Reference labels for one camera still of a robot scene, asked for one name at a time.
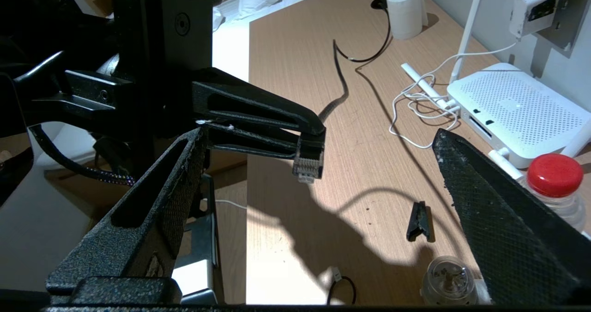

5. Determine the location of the black cable with white tag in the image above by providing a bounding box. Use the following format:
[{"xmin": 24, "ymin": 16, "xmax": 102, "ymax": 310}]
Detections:
[{"xmin": 327, "ymin": 266, "xmax": 357, "ymax": 306}]

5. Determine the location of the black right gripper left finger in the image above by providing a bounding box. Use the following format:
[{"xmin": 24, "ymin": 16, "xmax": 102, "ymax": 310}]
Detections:
[{"xmin": 45, "ymin": 127, "xmax": 207, "ymax": 306}]

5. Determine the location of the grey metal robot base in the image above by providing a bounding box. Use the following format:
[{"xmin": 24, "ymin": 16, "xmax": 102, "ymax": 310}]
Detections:
[{"xmin": 173, "ymin": 174, "xmax": 224, "ymax": 306}]

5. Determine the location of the small white clear-dome humidifier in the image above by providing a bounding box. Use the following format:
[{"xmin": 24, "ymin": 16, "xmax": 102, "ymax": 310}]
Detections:
[{"xmin": 421, "ymin": 256, "xmax": 490, "ymax": 306}]

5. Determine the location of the white wifi router with antennas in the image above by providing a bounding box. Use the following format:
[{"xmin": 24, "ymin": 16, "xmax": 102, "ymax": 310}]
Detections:
[{"xmin": 401, "ymin": 0, "xmax": 591, "ymax": 180}]

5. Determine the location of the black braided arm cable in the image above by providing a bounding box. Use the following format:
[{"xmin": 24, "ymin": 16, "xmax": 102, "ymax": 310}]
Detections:
[{"xmin": 30, "ymin": 125, "xmax": 137, "ymax": 186}]

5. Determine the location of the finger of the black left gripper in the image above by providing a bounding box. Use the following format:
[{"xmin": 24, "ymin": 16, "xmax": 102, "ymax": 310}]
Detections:
[{"xmin": 203, "ymin": 120, "xmax": 303, "ymax": 159}]

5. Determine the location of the small black plastic clip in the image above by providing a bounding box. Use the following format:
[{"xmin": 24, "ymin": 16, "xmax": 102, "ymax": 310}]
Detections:
[{"xmin": 406, "ymin": 201, "xmax": 434, "ymax": 242}]

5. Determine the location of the black ethernet cable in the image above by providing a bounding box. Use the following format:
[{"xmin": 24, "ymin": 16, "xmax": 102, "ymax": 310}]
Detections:
[{"xmin": 292, "ymin": 7, "xmax": 393, "ymax": 184}]

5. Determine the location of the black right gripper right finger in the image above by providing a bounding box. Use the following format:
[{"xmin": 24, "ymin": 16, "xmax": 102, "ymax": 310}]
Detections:
[{"xmin": 432, "ymin": 128, "xmax": 591, "ymax": 306}]

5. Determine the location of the grey wall power socket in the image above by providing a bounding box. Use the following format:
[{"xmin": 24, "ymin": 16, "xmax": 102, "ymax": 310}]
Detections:
[{"xmin": 531, "ymin": 0, "xmax": 591, "ymax": 56}]

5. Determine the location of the clear water bottle red cap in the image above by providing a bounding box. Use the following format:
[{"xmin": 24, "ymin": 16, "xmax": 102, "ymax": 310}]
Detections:
[{"xmin": 517, "ymin": 154, "xmax": 587, "ymax": 232}]

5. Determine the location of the white toilet paper roll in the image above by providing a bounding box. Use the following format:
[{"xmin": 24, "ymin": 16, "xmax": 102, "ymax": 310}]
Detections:
[{"xmin": 386, "ymin": 0, "xmax": 428, "ymax": 40}]

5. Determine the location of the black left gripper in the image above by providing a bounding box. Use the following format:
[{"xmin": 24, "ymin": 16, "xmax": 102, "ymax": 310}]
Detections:
[{"xmin": 14, "ymin": 0, "xmax": 326, "ymax": 184}]

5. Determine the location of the white power adapter with cord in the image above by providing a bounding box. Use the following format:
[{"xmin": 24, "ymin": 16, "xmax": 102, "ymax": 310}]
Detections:
[{"xmin": 389, "ymin": 0, "xmax": 561, "ymax": 150}]

